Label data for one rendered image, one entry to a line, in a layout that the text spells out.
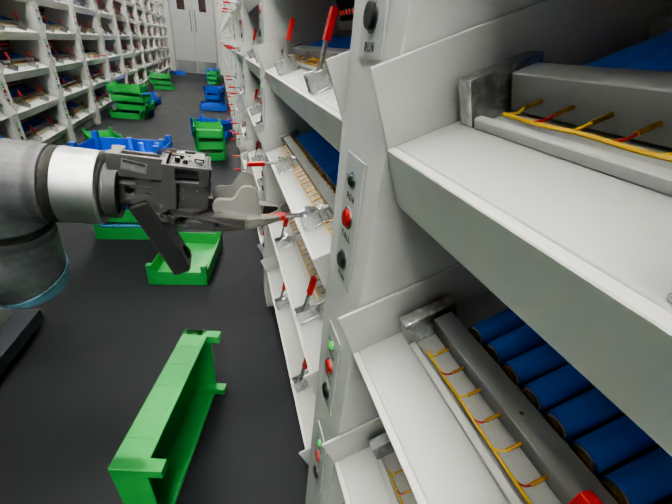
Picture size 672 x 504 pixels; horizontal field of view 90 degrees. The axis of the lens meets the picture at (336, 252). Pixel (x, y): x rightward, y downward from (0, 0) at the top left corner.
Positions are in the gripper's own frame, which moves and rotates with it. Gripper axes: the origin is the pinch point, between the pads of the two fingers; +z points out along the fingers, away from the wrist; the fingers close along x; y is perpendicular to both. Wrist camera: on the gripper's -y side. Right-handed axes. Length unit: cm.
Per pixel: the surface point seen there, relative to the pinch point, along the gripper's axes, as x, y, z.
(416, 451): -35.5, -1.2, 6.0
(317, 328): -3.8, -19.0, 10.3
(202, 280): 61, -54, -9
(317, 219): -1.0, 0.6, 7.1
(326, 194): 2.8, 3.3, 9.1
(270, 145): 44.3, 0.2, 5.9
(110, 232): 100, -58, -46
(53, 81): 255, -27, -110
